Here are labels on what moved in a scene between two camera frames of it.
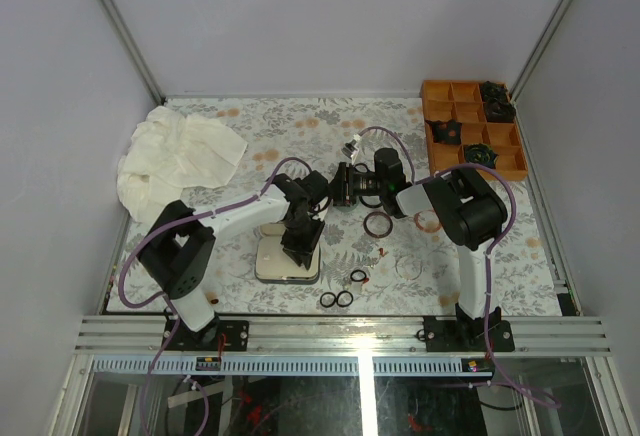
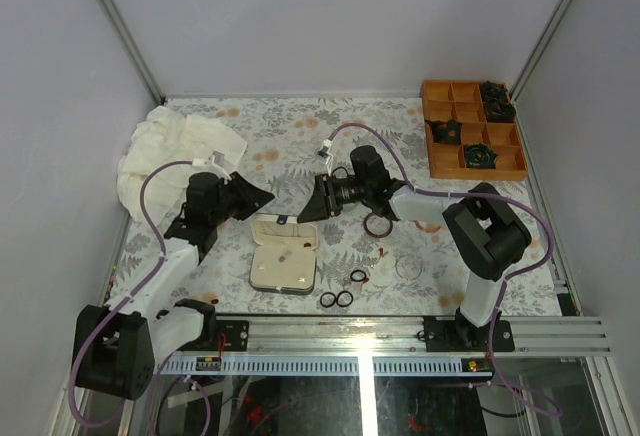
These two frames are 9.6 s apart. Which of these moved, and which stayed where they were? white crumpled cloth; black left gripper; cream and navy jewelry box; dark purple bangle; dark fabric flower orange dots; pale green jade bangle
Moved: black left gripper; cream and navy jewelry box
Stayed: dark purple bangle; white crumpled cloth; pale green jade bangle; dark fabric flower orange dots
